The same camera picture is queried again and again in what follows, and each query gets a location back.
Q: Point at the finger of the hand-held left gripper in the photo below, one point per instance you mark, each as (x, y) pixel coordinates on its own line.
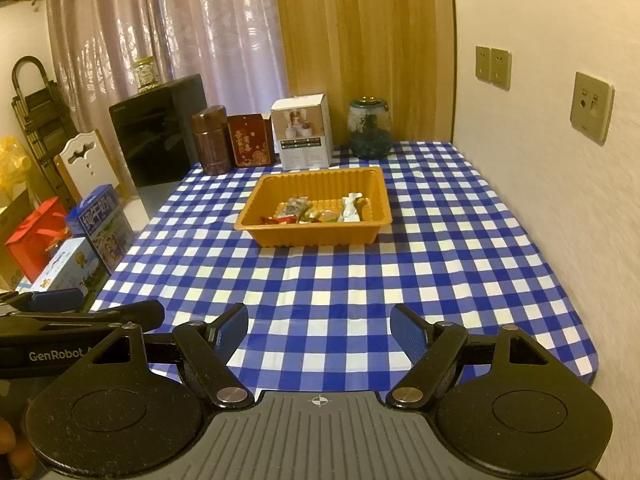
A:
(135, 315)
(55, 301)

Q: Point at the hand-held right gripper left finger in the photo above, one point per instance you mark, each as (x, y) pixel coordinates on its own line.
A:
(230, 330)

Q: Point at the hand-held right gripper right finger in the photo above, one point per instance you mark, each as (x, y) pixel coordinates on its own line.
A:
(409, 332)

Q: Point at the orange plastic tray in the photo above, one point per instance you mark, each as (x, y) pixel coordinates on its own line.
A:
(310, 237)

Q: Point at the red patterned snack packet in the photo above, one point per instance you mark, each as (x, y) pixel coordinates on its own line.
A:
(286, 219)

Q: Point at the white green snack packet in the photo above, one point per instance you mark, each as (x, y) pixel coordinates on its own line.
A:
(351, 207)

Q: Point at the small yellow green snack packet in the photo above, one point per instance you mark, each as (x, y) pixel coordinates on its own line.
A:
(309, 216)

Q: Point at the grey snack packet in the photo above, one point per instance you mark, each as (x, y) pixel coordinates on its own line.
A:
(292, 206)

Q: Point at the person's left hand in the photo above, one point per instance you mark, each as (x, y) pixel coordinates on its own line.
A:
(12, 452)

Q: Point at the light blue box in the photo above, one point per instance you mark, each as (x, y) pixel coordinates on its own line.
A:
(70, 270)

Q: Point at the blue white checked tablecloth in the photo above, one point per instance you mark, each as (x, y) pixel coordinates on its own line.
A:
(400, 270)

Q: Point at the red gift bag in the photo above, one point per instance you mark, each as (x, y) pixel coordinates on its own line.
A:
(35, 240)

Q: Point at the blue milk carton box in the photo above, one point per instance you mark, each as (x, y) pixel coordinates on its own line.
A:
(102, 230)

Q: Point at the yellow plastic bag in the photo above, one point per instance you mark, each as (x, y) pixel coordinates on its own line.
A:
(14, 167)

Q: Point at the white wooden chair back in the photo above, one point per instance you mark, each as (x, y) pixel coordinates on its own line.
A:
(87, 165)

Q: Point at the black appliance box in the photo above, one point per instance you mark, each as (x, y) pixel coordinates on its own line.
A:
(155, 135)

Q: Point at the dark bamboo rack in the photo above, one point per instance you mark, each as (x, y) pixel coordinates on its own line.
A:
(42, 120)

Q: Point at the brown cylindrical tin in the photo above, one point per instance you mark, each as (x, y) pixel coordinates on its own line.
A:
(212, 142)

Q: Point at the red decorated tin box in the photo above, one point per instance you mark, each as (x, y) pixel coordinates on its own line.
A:
(250, 142)

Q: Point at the round glass jar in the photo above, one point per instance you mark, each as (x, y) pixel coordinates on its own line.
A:
(370, 132)

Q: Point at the white carton box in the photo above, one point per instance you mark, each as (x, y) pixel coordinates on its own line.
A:
(302, 135)

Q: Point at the small glass jar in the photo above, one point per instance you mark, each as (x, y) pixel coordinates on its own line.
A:
(145, 75)

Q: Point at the pale patterned curtain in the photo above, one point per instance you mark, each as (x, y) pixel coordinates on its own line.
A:
(175, 20)

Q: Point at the beige wall socket plate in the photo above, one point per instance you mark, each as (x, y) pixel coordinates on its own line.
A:
(592, 107)

